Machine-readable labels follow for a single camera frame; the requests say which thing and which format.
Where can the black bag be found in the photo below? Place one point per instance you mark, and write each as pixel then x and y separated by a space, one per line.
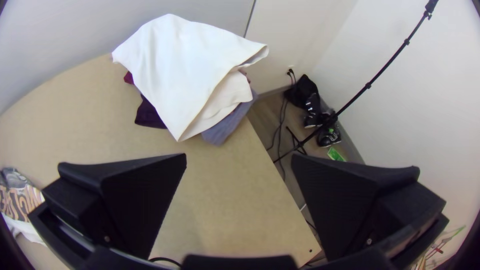
pixel 304 90

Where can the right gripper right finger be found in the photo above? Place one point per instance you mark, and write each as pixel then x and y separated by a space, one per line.
pixel 348 206

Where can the white printed t-shirt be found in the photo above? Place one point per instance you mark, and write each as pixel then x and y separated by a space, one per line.
pixel 18 202

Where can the black tripod stand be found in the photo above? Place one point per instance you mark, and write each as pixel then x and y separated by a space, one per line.
pixel 368 85

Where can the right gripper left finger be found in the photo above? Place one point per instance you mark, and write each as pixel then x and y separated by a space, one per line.
pixel 135 198

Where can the pile of folded clothes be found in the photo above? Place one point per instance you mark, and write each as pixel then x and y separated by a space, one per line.
pixel 187 75

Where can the green paper card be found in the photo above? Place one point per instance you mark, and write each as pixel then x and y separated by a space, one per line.
pixel 336 154

